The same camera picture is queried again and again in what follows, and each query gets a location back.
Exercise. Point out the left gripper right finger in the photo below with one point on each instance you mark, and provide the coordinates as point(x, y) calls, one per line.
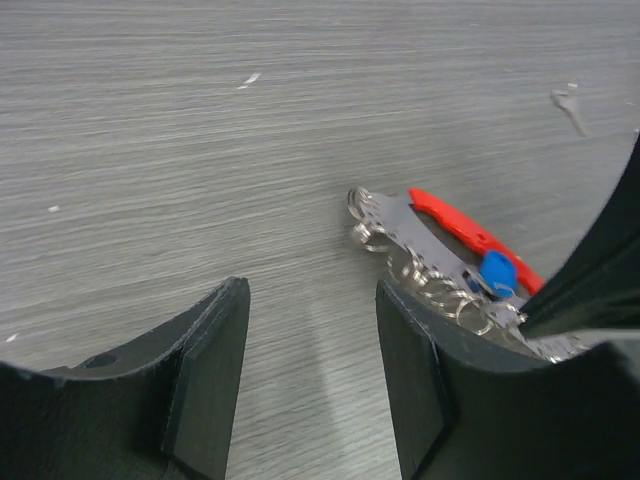
point(465, 408)

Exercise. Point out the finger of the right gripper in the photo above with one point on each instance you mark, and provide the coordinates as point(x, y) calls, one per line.
point(598, 285)

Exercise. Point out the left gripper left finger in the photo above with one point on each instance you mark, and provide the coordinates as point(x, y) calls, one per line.
point(161, 406)

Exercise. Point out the blue key tag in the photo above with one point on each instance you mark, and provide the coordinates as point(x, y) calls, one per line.
point(496, 276)

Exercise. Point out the grey keyring holder red handle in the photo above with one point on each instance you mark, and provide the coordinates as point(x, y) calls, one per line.
point(430, 245)

